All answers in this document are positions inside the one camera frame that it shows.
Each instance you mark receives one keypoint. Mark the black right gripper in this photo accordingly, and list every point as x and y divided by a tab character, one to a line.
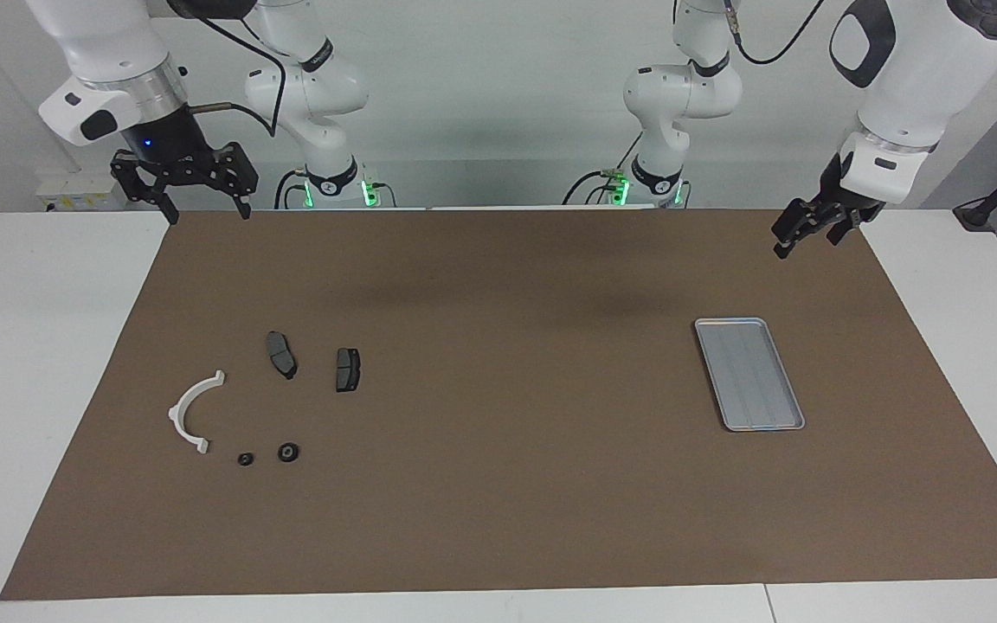
165	143

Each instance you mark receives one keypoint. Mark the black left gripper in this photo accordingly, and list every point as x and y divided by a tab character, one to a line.
832	186

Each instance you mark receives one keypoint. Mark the large black bearing gear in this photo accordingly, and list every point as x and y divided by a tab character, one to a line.
288	452

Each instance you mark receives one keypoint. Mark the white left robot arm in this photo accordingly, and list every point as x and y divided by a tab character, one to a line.
923	78

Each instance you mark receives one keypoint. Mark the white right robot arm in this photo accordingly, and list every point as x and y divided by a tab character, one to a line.
109	43

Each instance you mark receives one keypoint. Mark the silver metal tray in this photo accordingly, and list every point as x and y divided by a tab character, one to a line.
749	376

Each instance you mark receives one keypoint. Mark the curved dark brake pad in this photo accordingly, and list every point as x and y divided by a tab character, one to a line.
280	353

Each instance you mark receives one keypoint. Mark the rectangular dark brake pad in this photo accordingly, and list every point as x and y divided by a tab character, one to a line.
347	370

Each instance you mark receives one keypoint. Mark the brown table mat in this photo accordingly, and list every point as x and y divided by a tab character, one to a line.
498	484

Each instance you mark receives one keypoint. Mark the white curved plastic bracket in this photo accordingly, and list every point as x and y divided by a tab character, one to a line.
176	414

